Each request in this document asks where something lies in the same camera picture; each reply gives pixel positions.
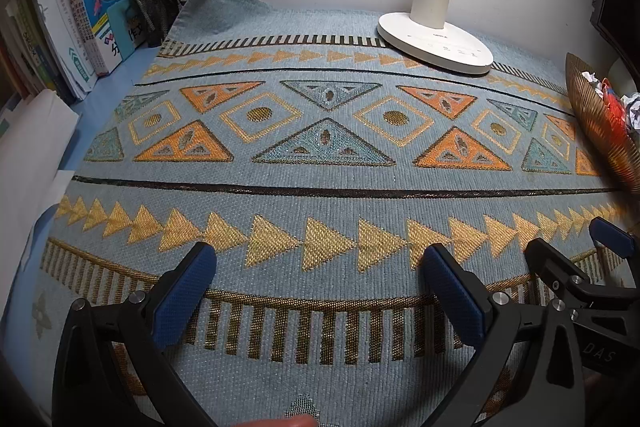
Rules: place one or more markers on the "white paper sheets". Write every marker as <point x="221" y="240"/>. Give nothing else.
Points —
<point x="30" y="147"/>

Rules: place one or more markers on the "person's left hand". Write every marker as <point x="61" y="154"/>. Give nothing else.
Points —
<point x="285" y="422"/>

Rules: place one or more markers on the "blue patterned woven mat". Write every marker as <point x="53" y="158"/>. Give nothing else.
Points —
<point x="320" y="177"/>

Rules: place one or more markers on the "amber ribbed glass bowl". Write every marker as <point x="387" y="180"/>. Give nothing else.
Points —
<point x="595" y="127"/>

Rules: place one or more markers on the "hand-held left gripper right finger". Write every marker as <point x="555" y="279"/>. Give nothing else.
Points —
<point x="455" y="297"/>

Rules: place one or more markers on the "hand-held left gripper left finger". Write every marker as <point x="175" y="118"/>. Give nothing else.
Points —
<point x="185" y="297"/>

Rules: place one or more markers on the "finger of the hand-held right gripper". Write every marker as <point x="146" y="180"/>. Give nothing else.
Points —
<point x="607" y="234"/>
<point x="545" y="257"/>

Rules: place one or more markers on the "black mesh pen holder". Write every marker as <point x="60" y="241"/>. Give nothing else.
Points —
<point x="157" y="14"/>

